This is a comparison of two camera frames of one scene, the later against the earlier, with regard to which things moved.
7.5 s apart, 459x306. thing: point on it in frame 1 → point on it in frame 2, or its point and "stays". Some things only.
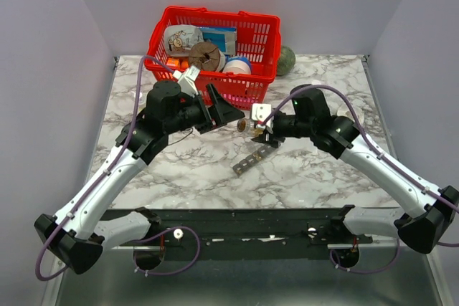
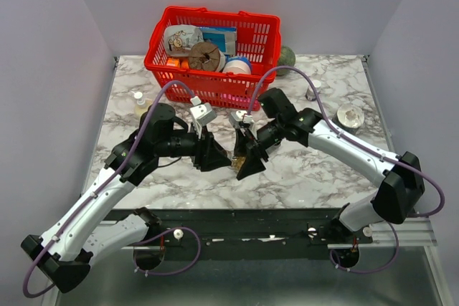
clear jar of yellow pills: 245,125 → 237,162
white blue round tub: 237,64 stays
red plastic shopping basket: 237,51 stays
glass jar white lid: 343,110 stays
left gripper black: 225,112 → 209,155
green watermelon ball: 286,61 stays
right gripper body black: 269,137 → 252,141
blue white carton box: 224,37 stays
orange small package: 176,63 stays
